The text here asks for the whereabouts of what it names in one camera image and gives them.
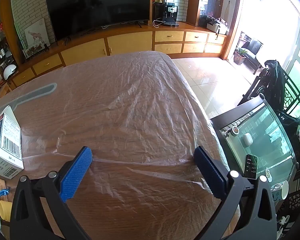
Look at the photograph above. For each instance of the black flat television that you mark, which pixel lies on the black flat television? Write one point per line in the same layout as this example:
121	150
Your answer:
97	7

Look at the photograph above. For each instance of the low wooden cabinet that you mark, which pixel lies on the low wooden cabinet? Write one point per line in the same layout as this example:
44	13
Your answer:
130	43

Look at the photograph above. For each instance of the black bag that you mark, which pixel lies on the black bag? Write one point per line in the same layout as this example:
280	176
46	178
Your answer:
288	125

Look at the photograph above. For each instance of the black clothes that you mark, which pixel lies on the black clothes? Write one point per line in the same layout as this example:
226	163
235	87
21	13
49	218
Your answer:
275	82

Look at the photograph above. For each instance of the white and blue carton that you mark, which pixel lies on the white and blue carton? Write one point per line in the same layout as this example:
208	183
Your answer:
7	145

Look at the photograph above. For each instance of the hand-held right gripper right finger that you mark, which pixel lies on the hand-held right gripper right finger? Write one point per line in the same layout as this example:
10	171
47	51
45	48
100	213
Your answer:
210	175

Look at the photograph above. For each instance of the black coffee machine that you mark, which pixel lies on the black coffee machine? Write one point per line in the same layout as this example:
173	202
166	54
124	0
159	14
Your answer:
168	13

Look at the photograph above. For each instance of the black smartphone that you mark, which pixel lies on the black smartphone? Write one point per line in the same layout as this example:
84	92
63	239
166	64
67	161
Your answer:
251	167

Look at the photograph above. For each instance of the potted plant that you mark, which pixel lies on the potted plant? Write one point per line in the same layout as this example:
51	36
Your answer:
240	56

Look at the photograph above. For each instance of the dark armchair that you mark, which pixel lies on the dark armchair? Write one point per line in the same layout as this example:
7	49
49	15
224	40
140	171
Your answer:
252	48

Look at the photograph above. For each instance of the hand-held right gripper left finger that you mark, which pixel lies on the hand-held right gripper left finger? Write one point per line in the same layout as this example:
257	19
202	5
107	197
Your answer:
76	175

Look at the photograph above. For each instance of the small white device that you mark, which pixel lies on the small white device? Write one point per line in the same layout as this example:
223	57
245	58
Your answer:
247	139

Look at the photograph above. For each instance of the white mug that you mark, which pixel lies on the white mug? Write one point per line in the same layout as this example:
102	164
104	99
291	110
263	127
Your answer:
281	191

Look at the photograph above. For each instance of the white helmet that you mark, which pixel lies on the white helmet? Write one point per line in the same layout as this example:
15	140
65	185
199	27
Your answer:
10	71

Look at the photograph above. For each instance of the glass side table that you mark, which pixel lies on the glass side table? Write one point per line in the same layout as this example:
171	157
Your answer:
265	135

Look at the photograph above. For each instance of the yellow plastic cup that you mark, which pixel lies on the yellow plastic cup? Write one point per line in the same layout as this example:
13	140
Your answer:
5	210

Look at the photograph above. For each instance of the deer painting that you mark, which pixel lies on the deer painting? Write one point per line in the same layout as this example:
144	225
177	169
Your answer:
36	37

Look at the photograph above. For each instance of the white bin with clutter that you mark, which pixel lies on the white bin with clutter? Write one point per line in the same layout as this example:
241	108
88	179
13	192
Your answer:
216	25

